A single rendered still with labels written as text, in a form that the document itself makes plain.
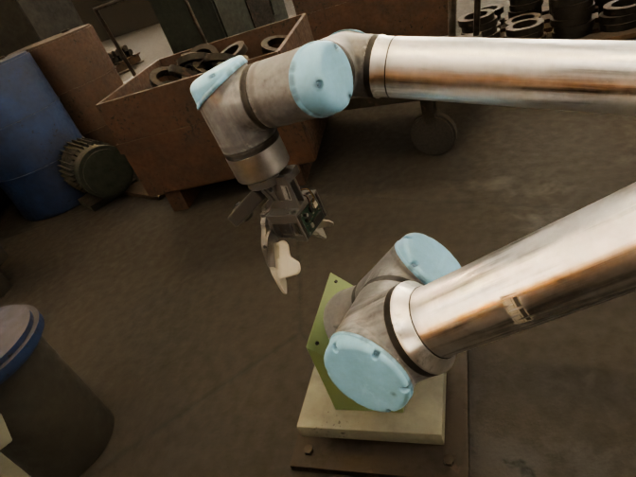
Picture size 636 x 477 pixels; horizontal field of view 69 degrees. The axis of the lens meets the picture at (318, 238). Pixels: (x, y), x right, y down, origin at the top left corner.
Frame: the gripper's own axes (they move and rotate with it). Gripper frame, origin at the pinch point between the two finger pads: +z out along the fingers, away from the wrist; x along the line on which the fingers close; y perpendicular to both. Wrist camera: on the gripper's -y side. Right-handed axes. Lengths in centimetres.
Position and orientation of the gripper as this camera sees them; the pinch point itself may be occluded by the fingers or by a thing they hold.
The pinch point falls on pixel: (303, 265)
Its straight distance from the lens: 85.4
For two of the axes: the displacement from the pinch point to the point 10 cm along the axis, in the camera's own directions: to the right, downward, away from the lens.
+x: 4.6, -6.3, 6.2
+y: 8.1, 0.1, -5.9
